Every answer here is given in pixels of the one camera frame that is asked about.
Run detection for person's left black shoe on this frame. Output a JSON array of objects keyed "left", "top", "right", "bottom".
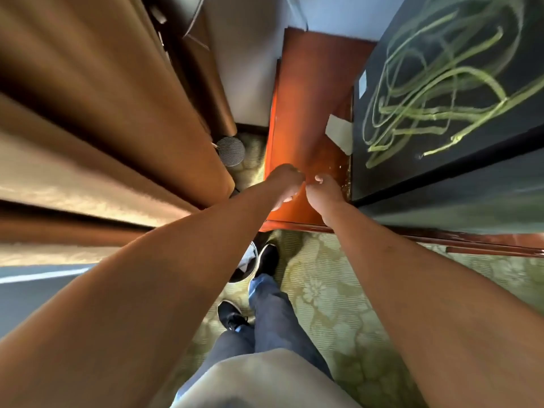
[{"left": 216, "top": 299, "right": 249, "bottom": 332}]

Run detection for grey metal lamp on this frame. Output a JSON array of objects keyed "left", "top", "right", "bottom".
[{"left": 144, "top": 0, "right": 247, "bottom": 168}]

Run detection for person's legs in blue jeans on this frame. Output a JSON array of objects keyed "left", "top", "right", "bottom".
[{"left": 174, "top": 274, "right": 334, "bottom": 400}]

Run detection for person's black shoe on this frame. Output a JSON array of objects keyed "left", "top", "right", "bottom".
[
  {"left": 254, "top": 243, "right": 281, "bottom": 279},
  {"left": 216, "top": 299, "right": 249, "bottom": 332}
]

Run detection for white plug cable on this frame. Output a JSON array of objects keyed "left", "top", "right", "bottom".
[{"left": 285, "top": 0, "right": 309, "bottom": 32}]

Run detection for brown curtain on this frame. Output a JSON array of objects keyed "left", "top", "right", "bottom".
[{"left": 0, "top": 0, "right": 237, "bottom": 268}]

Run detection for person's left forearm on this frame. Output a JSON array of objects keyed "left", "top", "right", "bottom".
[{"left": 0, "top": 182, "right": 294, "bottom": 408}]

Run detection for grey mini fridge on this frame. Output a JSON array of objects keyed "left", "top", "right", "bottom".
[{"left": 351, "top": 0, "right": 544, "bottom": 234}]

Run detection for person's right black shoe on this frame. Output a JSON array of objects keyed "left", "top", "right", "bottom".
[{"left": 254, "top": 243, "right": 281, "bottom": 279}]

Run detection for person's left hand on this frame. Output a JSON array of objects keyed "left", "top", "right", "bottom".
[{"left": 264, "top": 164, "right": 307, "bottom": 213}]

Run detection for tan cardboard piece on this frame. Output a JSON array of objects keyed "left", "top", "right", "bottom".
[{"left": 325, "top": 114, "right": 354, "bottom": 156}]

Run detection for person's grey shirt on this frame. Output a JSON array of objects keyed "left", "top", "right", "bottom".
[{"left": 169, "top": 348, "right": 362, "bottom": 408}]

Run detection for round metal trash bin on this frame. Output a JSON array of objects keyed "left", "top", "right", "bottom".
[{"left": 227, "top": 241, "right": 260, "bottom": 284}]

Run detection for person's right hand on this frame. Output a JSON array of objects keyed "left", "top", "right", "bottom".
[{"left": 305, "top": 173, "right": 349, "bottom": 227}]

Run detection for person's right forearm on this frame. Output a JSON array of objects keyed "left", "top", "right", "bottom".
[{"left": 325, "top": 203, "right": 544, "bottom": 408}]

